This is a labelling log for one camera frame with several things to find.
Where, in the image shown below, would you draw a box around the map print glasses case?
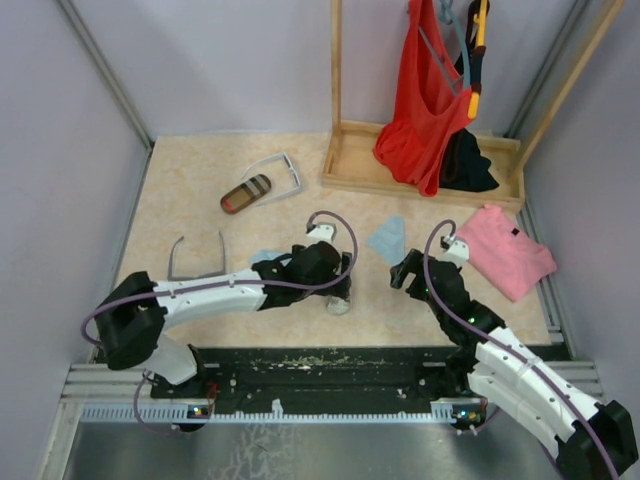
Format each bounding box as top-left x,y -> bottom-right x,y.
326,296 -> 351,316

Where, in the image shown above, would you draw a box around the pink folded shirt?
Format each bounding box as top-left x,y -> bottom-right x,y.
456,204 -> 557,302

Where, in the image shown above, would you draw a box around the yellow black hanger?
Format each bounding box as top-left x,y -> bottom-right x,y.
460,0 -> 490,120

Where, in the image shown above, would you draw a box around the red garment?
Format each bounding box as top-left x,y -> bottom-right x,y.
373,1 -> 471,197

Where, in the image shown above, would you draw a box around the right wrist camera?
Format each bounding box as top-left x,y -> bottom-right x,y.
439,236 -> 470,267

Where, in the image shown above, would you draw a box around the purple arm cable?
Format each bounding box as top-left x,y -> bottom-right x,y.
81,210 -> 359,436
422,219 -> 621,480

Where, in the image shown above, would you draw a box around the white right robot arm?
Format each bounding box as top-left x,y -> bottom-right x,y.
390,250 -> 639,479

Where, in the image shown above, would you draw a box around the blue-grey sunglasses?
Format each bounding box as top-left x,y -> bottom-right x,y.
166,230 -> 227,282

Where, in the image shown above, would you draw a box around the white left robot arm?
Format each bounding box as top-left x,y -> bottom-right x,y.
95,241 -> 357,397

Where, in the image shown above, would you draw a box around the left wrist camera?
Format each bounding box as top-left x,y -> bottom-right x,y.
306,223 -> 337,244

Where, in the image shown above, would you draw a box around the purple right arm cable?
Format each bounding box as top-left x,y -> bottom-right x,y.
422,219 -> 621,480

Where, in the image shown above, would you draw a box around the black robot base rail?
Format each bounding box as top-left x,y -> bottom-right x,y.
150,346 -> 478,415

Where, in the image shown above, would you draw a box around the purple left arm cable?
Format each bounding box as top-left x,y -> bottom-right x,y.
81,210 -> 359,436

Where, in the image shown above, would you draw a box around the light blue cloth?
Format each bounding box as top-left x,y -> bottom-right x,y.
367,215 -> 406,266
249,250 -> 283,264

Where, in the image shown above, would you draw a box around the blue-grey hanger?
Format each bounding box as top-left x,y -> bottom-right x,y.
414,0 -> 474,95

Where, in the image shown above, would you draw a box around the black garment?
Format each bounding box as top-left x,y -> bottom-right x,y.
439,129 -> 499,193

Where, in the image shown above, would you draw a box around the wooden clothes rack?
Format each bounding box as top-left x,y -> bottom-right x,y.
322,1 -> 623,213

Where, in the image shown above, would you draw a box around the plaid brown glasses case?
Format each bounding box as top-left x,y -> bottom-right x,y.
220,174 -> 272,215

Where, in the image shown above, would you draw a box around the white sunglasses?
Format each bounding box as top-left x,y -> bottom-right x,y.
241,151 -> 304,208

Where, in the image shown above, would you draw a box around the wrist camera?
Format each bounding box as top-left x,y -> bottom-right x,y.
439,236 -> 470,267
306,223 -> 337,244

